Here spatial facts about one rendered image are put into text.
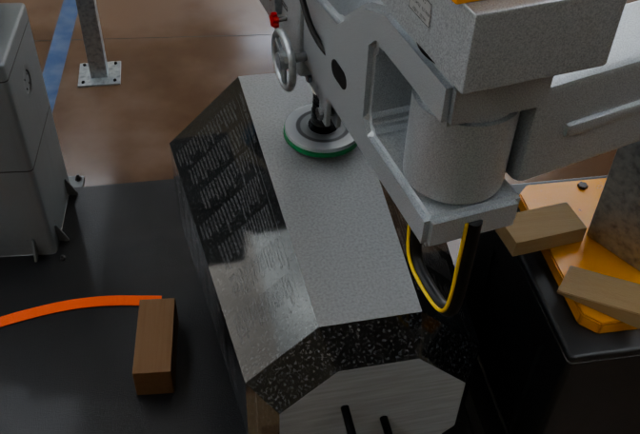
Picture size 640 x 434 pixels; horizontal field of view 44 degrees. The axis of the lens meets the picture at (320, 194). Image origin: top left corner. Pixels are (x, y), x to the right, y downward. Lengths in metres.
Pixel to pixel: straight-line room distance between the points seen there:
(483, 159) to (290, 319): 0.68
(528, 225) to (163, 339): 1.24
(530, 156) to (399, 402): 0.74
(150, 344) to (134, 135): 1.28
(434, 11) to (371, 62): 0.37
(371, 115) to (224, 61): 2.54
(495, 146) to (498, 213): 0.17
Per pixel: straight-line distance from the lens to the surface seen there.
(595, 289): 2.00
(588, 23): 1.22
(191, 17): 4.47
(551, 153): 1.51
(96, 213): 3.27
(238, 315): 1.99
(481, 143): 1.36
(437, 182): 1.42
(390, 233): 1.98
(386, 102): 1.60
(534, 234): 2.04
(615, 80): 1.50
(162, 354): 2.61
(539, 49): 1.19
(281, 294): 1.90
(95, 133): 3.69
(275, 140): 2.24
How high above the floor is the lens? 2.22
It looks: 42 degrees down
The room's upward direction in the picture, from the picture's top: 2 degrees clockwise
